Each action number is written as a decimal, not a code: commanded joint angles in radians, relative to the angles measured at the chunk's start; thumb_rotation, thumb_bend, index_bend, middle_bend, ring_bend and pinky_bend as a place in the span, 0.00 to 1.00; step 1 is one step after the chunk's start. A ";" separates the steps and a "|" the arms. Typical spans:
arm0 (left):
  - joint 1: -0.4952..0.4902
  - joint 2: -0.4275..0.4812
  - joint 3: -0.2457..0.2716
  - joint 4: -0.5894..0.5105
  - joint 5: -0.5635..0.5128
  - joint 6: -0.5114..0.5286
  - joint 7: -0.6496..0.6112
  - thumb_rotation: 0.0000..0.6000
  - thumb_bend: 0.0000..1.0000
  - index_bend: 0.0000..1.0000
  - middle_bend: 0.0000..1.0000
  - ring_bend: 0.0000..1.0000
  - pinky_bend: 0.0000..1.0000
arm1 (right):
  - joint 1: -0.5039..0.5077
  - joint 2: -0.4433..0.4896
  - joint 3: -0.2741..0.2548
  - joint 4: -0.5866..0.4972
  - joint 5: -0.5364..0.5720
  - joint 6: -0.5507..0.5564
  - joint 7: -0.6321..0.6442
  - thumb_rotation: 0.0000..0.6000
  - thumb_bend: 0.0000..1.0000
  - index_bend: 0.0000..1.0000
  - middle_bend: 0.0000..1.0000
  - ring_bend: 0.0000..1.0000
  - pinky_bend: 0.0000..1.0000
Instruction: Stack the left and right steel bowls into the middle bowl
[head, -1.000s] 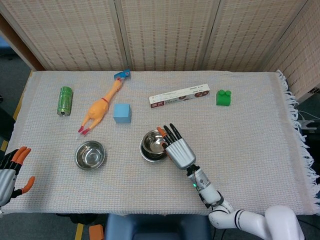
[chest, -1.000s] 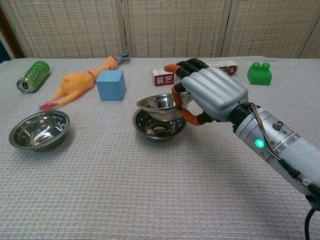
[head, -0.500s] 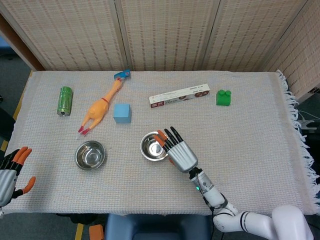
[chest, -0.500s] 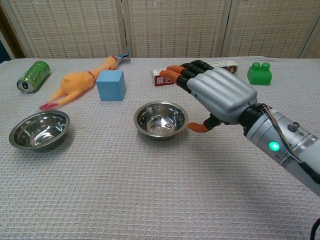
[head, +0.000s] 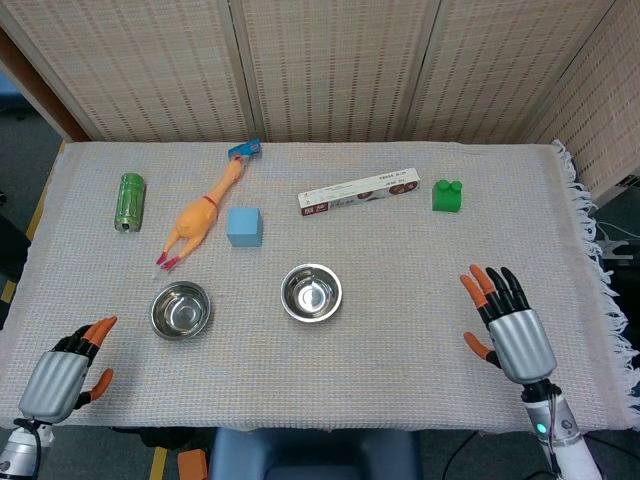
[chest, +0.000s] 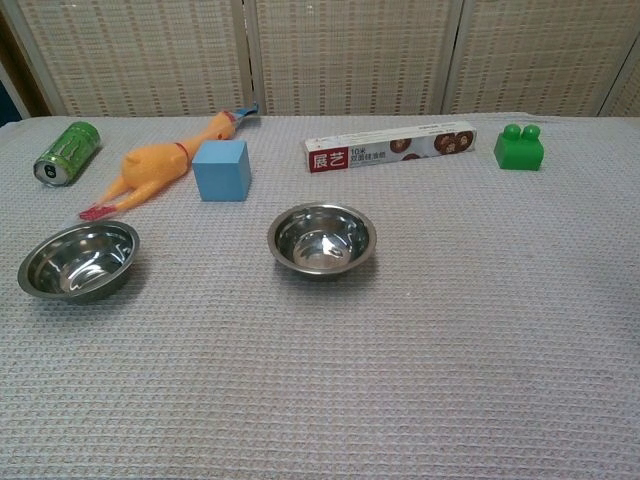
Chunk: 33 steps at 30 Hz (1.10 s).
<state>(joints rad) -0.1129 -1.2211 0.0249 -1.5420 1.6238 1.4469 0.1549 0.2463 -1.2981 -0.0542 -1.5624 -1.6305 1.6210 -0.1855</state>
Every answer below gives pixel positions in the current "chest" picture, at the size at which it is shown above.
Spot blue white packaging tag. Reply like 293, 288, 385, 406
233, 102, 261, 126

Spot grey waffle tablecloth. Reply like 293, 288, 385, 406
0, 113, 640, 480

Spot yellow rubber chicken toy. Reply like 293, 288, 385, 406
78, 111, 238, 222

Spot blue foam cube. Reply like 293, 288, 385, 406
191, 139, 252, 203

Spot green drink can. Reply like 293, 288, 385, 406
33, 120, 103, 189

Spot woven folding screen panel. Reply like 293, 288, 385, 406
598, 47, 640, 119
442, 0, 640, 119
0, 0, 257, 119
247, 0, 464, 117

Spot white baking paper box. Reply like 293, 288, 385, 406
303, 119, 479, 175

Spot green toy building block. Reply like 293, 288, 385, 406
493, 123, 546, 174

